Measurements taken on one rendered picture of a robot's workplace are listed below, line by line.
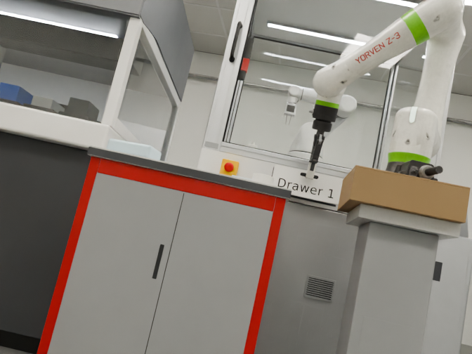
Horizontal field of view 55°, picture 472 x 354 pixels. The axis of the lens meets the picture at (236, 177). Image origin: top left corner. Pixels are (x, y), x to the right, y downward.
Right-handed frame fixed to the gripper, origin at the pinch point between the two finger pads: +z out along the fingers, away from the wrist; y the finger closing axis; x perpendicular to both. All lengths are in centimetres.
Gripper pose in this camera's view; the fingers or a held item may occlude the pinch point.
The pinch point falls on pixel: (311, 170)
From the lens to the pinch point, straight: 184.6
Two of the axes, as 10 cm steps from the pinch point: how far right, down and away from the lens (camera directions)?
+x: 9.8, 2.1, -0.4
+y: -0.8, 1.8, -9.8
